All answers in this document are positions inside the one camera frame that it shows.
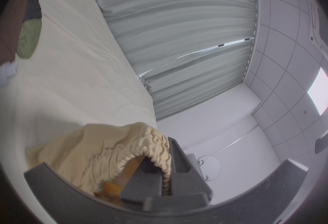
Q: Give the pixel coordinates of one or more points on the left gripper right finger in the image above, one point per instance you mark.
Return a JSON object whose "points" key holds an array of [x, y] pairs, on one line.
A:
{"points": [[184, 179]]}

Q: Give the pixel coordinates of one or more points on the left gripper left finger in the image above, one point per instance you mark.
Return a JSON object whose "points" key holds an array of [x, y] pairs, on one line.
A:
{"points": [[143, 182]]}

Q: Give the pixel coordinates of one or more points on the tan shorts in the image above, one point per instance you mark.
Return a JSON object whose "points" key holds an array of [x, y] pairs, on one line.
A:
{"points": [[84, 146]]}

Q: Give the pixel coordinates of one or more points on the bed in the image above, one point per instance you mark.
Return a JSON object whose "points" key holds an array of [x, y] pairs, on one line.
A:
{"points": [[76, 76]]}

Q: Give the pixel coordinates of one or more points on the grey-green curtain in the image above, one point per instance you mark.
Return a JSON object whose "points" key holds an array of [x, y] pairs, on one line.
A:
{"points": [[179, 7], [205, 84]]}

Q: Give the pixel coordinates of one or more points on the ceiling light panel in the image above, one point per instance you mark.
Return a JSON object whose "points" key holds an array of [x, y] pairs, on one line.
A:
{"points": [[317, 89]]}

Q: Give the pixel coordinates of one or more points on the white garment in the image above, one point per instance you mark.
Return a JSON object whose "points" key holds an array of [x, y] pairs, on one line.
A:
{"points": [[7, 71]]}

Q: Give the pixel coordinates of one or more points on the olive green garment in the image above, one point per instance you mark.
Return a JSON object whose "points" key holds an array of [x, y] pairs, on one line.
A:
{"points": [[28, 40]]}

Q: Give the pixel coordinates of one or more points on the ceiling air conditioner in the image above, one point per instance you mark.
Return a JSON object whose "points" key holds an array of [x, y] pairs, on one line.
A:
{"points": [[317, 28]]}

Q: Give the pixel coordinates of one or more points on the brown shorts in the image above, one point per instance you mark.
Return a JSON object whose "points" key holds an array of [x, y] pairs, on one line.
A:
{"points": [[10, 28]]}

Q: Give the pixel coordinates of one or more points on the black garment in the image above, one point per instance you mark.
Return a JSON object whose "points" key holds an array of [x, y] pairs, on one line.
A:
{"points": [[34, 8]]}

